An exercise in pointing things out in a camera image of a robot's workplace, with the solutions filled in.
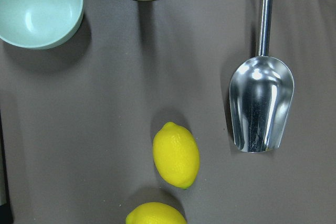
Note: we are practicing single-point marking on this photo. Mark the mint green bowl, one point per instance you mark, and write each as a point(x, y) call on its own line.
point(39, 24)

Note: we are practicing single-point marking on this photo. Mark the yellow lemon far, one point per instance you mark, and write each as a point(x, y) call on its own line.
point(176, 155)

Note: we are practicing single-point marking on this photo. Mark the yellow lemon near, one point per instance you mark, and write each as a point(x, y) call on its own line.
point(154, 212)

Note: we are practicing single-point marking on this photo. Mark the yellow lemon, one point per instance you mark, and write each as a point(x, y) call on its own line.
point(154, 212)
point(176, 155)

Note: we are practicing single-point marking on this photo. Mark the steel ice scoop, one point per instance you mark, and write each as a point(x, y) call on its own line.
point(260, 95)

